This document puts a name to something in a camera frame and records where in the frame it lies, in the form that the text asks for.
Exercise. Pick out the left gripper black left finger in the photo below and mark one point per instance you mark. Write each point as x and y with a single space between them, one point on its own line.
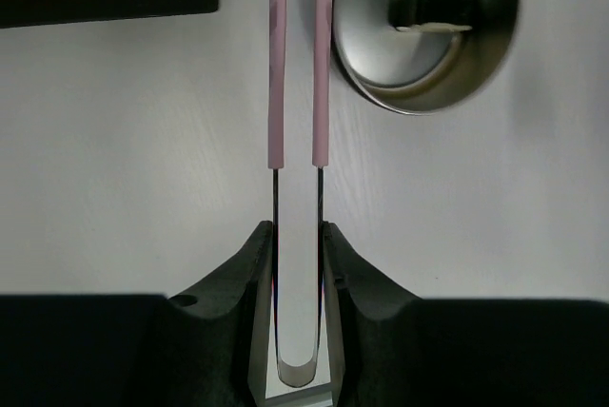
207 346

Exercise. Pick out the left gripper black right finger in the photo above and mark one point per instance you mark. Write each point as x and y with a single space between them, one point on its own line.
389 347

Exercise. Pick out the green sushi roll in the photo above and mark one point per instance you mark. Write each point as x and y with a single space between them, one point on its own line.
433 15

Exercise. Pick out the steel tongs with pink tips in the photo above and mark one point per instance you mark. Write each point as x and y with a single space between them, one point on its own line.
301 375

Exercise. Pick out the round steel lunch box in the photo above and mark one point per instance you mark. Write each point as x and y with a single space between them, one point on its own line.
411 72

